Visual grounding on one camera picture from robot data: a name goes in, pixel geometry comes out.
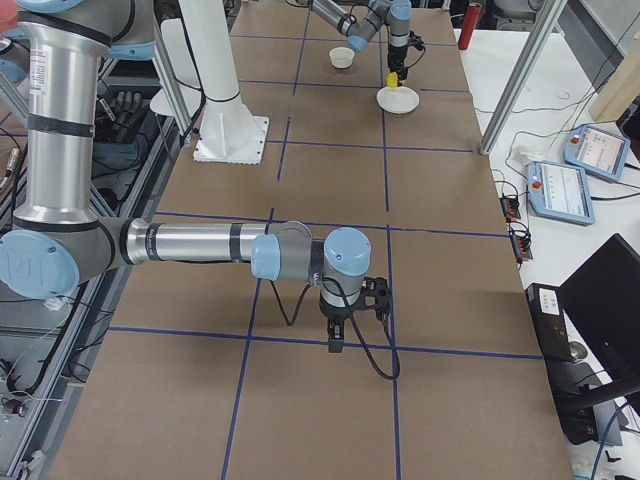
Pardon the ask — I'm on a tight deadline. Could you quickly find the far blue teach pendant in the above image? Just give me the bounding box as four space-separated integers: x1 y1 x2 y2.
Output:
564 125 630 182

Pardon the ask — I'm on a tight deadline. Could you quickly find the white plate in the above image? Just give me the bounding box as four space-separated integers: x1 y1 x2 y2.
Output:
376 86 420 115

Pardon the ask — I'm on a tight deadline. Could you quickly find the white camera stand post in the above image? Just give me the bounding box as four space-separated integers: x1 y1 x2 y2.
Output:
179 0 269 165

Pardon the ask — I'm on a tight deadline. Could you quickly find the black computer box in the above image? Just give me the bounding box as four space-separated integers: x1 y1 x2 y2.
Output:
525 283 623 446

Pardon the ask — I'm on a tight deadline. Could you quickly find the left aluminium frame rail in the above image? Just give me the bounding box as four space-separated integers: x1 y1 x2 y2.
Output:
1 117 181 479

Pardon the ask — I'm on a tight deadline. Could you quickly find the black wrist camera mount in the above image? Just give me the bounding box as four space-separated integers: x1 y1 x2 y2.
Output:
353 277 392 327

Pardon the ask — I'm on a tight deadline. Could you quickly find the wooden board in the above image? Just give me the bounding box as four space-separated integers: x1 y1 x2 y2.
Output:
589 41 640 122

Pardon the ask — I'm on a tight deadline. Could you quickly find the black monitor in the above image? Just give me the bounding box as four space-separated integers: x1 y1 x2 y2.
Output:
554 233 639 412

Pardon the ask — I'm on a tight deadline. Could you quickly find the orange circuit board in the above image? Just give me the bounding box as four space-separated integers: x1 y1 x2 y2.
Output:
499 195 521 223
509 227 533 265

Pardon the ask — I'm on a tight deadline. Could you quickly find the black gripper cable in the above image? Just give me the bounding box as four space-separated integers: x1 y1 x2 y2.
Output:
270 279 401 381

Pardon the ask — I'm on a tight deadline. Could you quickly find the aluminium frame post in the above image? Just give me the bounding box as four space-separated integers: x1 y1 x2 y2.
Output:
478 0 567 156

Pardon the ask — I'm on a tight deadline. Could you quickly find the red cylinder bottle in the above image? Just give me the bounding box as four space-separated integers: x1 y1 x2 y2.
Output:
457 2 482 51

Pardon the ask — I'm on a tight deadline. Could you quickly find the blue teach pendant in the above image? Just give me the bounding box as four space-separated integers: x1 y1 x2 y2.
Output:
526 161 595 226
564 125 630 182

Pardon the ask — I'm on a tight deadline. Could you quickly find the white bowl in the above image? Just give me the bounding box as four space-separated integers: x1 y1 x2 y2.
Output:
329 47 355 69

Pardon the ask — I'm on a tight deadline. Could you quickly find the lower orange circuit board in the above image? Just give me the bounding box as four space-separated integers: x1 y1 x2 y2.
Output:
509 227 533 265

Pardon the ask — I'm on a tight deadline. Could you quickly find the near blue teach pendant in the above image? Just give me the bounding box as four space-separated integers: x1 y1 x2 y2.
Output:
526 161 595 226

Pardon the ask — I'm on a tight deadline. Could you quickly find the yellow lemon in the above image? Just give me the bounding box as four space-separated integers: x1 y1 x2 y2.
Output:
386 72 401 88

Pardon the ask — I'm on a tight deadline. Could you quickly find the upper orange circuit board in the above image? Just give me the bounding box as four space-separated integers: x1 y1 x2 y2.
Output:
499 195 521 223

